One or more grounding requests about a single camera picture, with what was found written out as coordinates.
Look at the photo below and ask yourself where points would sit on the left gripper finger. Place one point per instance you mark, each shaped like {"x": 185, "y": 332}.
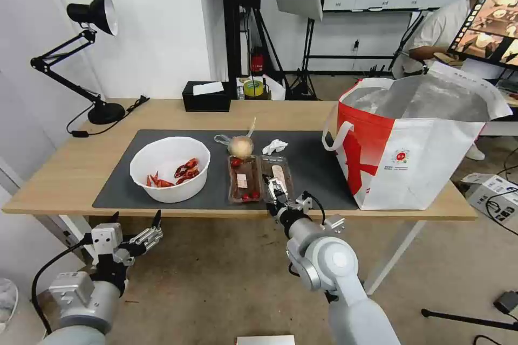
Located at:
{"x": 114, "y": 219}
{"x": 147, "y": 240}

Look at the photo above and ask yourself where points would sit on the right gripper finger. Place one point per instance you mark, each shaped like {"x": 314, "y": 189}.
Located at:
{"x": 285, "y": 195}
{"x": 270, "y": 191}

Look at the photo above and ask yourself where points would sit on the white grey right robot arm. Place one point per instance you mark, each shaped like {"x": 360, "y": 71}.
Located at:
{"x": 338, "y": 266}

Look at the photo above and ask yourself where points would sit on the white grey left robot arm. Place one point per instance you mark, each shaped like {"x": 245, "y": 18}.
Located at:
{"x": 81, "y": 314}

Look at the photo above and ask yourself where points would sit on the clear bag with round bun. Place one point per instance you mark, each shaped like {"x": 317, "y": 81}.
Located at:
{"x": 241, "y": 146}

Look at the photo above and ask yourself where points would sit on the clear plastic bag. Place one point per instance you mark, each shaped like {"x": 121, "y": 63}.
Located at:
{"x": 7, "y": 304}

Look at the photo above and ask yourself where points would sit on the white red takeout bag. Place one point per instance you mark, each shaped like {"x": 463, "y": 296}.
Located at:
{"x": 417, "y": 159}

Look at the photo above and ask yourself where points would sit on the red cherry tomato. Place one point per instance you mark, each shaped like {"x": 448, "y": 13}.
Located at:
{"x": 234, "y": 162}
{"x": 255, "y": 195}

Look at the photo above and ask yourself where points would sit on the small pale paper label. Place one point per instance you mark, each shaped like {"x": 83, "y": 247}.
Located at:
{"x": 242, "y": 181}

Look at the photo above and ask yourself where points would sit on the clear plastic clamshell box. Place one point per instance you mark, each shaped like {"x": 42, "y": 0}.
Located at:
{"x": 243, "y": 171}

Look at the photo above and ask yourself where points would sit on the dark grey table mat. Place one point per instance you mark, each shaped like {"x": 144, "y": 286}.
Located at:
{"x": 121, "y": 183}

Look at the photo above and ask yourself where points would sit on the crumpled white napkin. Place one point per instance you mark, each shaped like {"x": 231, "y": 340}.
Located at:
{"x": 275, "y": 146}

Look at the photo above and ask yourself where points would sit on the red crayfish shell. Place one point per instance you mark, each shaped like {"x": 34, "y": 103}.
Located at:
{"x": 152, "y": 179}
{"x": 192, "y": 164}
{"x": 165, "y": 183}
{"x": 184, "y": 175}

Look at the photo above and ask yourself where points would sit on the white table leg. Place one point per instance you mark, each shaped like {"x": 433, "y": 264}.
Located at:
{"x": 60, "y": 232}
{"x": 394, "y": 256}

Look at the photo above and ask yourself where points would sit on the white plastic bowl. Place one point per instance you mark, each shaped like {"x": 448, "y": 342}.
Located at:
{"x": 170, "y": 151}

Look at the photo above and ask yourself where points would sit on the green tape roll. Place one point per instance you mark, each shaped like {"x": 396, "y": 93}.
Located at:
{"x": 253, "y": 89}

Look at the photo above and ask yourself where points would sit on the white paper sheet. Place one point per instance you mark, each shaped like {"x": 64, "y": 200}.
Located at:
{"x": 275, "y": 88}

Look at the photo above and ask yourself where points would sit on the black desk lamp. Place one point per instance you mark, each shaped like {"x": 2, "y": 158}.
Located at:
{"x": 103, "y": 112}

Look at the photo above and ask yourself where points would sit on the black tissue box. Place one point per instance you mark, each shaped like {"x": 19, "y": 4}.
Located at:
{"x": 206, "y": 103}

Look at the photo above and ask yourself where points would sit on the white tissue sheet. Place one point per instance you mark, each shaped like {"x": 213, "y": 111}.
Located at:
{"x": 208, "y": 88}

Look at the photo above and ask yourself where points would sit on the white robot front shell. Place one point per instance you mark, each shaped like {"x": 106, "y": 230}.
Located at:
{"x": 265, "y": 340}

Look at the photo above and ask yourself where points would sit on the red fire extinguisher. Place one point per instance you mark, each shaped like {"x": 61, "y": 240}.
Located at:
{"x": 257, "y": 63}

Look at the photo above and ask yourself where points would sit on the black light tripod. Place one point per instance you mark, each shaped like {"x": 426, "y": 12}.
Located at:
{"x": 307, "y": 62}

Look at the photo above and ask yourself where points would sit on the white shoe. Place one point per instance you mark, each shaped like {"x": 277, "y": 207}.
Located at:
{"x": 476, "y": 153}

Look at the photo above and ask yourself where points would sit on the white cardboard box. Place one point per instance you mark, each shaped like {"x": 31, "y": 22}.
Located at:
{"x": 491, "y": 195}

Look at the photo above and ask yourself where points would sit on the black floor stand bar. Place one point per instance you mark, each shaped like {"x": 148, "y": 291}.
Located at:
{"x": 469, "y": 318}

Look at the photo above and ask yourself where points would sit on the person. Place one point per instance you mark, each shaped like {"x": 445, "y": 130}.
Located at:
{"x": 439, "y": 29}

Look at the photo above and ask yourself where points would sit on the grey power adapter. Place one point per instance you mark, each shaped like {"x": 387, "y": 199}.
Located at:
{"x": 506, "y": 301}

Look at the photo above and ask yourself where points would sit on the computer monitor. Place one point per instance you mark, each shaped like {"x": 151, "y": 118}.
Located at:
{"x": 489, "y": 25}

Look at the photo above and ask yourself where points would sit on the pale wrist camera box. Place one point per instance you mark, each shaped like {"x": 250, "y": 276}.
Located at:
{"x": 106, "y": 238}

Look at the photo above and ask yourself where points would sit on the black wall plug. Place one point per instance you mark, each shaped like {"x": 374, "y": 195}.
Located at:
{"x": 356, "y": 45}

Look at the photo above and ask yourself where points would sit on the black metal rack frame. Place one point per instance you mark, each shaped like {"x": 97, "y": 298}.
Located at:
{"x": 234, "y": 17}

